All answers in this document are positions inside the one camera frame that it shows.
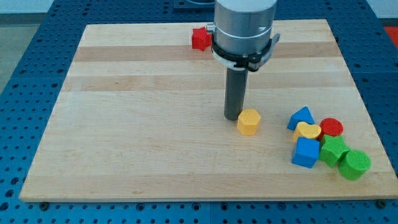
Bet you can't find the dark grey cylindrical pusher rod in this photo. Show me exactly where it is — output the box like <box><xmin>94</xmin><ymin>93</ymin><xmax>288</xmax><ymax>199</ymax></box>
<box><xmin>224</xmin><ymin>68</ymin><xmax>248</xmax><ymax>121</ymax></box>

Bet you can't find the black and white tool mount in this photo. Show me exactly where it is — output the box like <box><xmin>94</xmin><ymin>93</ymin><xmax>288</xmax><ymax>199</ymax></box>
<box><xmin>211</xmin><ymin>33</ymin><xmax>280</xmax><ymax>72</ymax></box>

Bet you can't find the yellow hexagon block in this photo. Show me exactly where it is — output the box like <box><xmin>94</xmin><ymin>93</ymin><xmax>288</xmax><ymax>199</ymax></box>
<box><xmin>237</xmin><ymin>109</ymin><xmax>261</xmax><ymax>136</ymax></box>

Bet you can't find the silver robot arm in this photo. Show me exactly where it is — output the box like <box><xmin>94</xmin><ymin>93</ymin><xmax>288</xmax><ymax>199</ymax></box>
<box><xmin>206</xmin><ymin>0</ymin><xmax>280</xmax><ymax>121</ymax></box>

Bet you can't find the yellow heart block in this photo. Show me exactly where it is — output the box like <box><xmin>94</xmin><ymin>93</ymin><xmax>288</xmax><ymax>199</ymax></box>
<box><xmin>293</xmin><ymin>121</ymin><xmax>322</xmax><ymax>142</ymax></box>

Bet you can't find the red star block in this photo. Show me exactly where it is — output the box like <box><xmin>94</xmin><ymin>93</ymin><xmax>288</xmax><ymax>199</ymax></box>
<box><xmin>191</xmin><ymin>27</ymin><xmax>211</xmax><ymax>51</ymax></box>

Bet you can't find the blue triangle block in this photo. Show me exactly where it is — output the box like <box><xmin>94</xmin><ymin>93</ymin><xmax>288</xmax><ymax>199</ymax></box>
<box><xmin>287</xmin><ymin>106</ymin><xmax>315</xmax><ymax>131</ymax></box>

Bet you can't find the red cylinder block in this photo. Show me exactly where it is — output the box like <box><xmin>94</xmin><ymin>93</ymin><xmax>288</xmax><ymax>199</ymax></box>
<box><xmin>317</xmin><ymin>118</ymin><xmax>344</xmax><ymax>141</ymax></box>

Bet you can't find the blue cube block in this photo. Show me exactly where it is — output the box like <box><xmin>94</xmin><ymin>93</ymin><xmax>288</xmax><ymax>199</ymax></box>
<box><xmin>291</xmin><ymin>137</ymin><xmax>320</xmax><ymax>169</ymax></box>

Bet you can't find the wooden board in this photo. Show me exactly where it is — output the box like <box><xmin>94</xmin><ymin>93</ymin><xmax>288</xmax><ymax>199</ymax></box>
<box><xmin>19</xmin><ymin>19</ymin><xmax>397</xmax><ymax>202</ymax></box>

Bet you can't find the green star block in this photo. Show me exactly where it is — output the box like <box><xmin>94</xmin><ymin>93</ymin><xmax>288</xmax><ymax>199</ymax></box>
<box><xmin>318</xmin><ymin>134</ymin><xmax>351</xmax><ymax>168</ymax></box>

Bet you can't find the green cylinder block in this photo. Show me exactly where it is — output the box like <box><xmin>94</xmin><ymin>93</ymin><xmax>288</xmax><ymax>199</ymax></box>
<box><xmin>338</xmin><ymin>150</ymin><xmax>371</xmax><ymax>180</ymax></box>

